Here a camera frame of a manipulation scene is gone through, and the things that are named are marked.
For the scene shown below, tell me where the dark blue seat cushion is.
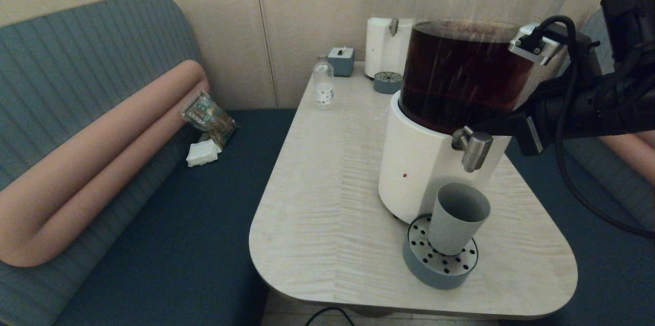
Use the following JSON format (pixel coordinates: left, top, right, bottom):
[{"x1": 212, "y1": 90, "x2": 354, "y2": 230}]
[
  {"x1": 54, "y1": 108, "x2": 297, "y2": 326},
  {"x1": 499, "y1": 137, "x2": 655, "y2": 326}
]

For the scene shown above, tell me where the small clear dispenser white base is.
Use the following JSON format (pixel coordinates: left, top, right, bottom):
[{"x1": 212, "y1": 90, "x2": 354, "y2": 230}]
[{"x1": 365, "y1": 0, "x2": 426, "y2": 80}]

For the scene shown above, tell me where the green snack packet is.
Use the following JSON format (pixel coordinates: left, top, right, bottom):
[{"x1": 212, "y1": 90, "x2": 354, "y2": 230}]
[{"x1": 181, "y1": 92, "x2": 239, "y2": 148}]

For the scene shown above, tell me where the large steel dispenser tap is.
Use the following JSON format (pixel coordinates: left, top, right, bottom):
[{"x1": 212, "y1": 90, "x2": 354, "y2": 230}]
[{"x1": 451, "y1": 126, "x2": 493, "y2": 173}]

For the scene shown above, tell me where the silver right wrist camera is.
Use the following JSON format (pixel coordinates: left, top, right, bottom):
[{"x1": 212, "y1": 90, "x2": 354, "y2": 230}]
[{"x1": 508, "y1": 23, "x2": 561, "y2": 66}]

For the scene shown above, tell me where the small clear bottle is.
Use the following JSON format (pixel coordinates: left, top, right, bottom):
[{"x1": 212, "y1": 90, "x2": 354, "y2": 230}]
[{"x1": 313, "y1": 54, "x2": 336, "y2": 110}]

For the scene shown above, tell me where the large round perforated drip tray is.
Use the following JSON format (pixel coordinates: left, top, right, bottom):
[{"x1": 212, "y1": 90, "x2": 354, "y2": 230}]
[{"x1": 402, "y1": 213, "x2": 479, "y2": 290}]

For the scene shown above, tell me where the grey-blue plastic cup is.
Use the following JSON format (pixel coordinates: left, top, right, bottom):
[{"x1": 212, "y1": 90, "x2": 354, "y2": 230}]
[{"x1": 428, "y1": 183, "x2": 491, "y2": 256}]

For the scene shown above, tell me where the white folded napkin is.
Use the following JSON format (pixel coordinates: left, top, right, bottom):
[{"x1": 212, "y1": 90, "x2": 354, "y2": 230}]
[{"x1": 186, "y1": 139, "x2": 223, "y2": 167}]

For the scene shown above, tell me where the small grey-blue box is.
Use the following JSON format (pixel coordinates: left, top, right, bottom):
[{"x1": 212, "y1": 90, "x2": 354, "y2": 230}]
[{"x1": 328, "y1": 47, "x2": 356, "y2": 78}]

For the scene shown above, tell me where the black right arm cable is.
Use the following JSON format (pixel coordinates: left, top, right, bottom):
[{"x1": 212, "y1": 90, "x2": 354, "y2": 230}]
[{"x1": 532, "y1": 15, "x2": 655, "y2": 240}]

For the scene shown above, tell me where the black floor cable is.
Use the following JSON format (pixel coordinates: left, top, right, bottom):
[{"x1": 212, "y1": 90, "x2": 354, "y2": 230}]
[{"x1": 305, "y1": 307, "x2": 355, "y2": 326}]

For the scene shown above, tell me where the small round perforated drip tray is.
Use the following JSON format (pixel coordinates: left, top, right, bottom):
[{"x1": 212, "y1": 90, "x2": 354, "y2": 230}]
[{"x1": 374, "y1": 72, "x2": 405, "y2": 95}]

